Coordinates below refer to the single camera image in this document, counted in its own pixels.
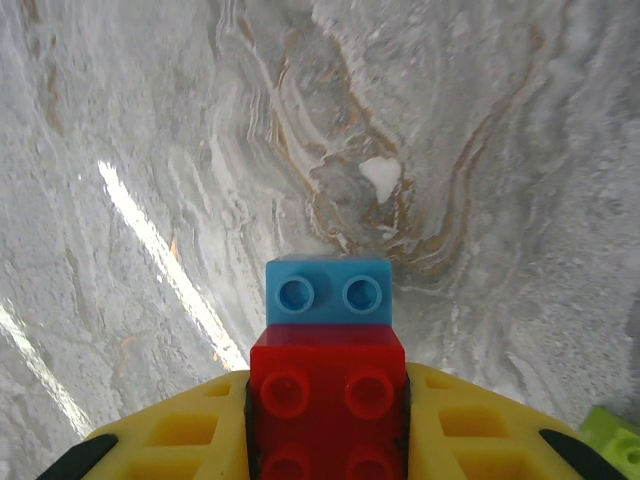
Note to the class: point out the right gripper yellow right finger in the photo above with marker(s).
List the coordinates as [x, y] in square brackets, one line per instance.
[475, 430]

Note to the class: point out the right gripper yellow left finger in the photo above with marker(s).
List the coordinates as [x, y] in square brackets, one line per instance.
[190, 430]

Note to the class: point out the red lego brick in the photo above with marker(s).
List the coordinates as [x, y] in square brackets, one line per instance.
[325, 360]

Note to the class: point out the blue lego brick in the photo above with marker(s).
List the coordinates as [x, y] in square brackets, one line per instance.
[325, 270]

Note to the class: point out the small green lego brick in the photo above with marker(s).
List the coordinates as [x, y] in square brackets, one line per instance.
[615, 445]

